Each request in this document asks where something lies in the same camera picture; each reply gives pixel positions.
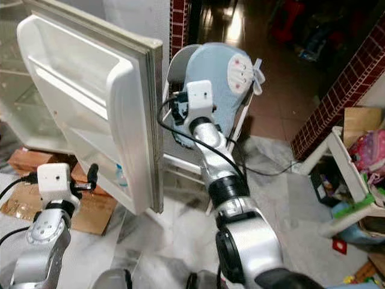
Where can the small water bottle blue cap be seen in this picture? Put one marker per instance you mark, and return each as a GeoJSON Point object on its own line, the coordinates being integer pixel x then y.
{"type": "Point", "coordinates": [121, 176]}

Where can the white fridge door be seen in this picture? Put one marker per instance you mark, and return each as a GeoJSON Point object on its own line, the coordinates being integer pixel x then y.
{"type": "Point", "coordinates": [72, 78]}

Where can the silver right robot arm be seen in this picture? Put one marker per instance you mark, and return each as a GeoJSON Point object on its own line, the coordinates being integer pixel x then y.
{"type": "Point", "coordinates": [252, 241]}

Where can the white fridge body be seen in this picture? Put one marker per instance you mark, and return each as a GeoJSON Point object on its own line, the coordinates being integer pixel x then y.
{"type": "Point", "coordinates": [15, 90]}

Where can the flat brown cardboard sheet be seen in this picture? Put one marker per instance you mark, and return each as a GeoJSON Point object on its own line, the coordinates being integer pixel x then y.
{"type": "Point", "coordinates": [96, 211]}

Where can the white plastic chair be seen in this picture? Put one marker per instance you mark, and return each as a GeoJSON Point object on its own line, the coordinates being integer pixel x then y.
{"type": "Point", "coordinates": [183, 162]}

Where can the light blue round appliance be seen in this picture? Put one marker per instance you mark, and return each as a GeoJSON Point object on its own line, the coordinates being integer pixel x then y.
{"type": "Point", "coordinates": [207, 60]}

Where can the red brick stack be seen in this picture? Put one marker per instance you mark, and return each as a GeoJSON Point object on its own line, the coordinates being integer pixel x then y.
{"type": "Point", "coordinates": [30, 159]}

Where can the silver left robot leg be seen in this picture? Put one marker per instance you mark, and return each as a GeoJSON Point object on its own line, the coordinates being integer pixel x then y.
{"type": "Point", "coordinates": [111, 280]}

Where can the black box device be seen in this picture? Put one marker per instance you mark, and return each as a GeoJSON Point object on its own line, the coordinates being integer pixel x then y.
{"type": "Point", "coordinates": [322, 189]}

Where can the white shelf rack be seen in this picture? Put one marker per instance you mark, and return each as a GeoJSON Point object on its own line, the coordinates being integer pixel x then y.
{"type": "Point", "coordinates": [348, 165]}

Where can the brown cardboard box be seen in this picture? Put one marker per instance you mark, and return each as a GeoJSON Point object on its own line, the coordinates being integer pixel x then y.
{"type": "Point", "coordinates": [361, 120]}

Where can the pink patterned bag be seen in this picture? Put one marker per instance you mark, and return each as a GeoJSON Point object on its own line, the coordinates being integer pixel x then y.
{"type": "Point", "coordinates": [367, 156]}

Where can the green plastic strip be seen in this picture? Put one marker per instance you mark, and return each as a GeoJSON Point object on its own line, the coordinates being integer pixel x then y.
{"type": "Point", "coordinates": [355, 208]}

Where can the small red floor object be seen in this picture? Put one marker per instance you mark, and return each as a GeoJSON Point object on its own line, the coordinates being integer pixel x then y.
{"type": "Point", "coordinates": [339, 245]}

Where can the blue plastic bin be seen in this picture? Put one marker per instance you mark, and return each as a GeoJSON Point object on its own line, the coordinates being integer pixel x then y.
{"type": "Point", "coordinates": [361, 232]}

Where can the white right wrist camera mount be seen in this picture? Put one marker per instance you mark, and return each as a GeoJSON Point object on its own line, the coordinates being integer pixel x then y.
{"type": "Point", "coordinates": [200, 98]}

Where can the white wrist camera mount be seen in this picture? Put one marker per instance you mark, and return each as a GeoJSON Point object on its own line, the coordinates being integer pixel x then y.
{"type": "Point", "coordinates": [54, 182]}
{"type": "Point", "coordinates": [200, 98]}

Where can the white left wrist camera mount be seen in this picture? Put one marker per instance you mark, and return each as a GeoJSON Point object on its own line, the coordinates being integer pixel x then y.
{"type": "Point", "coordinates": [54, 182]}

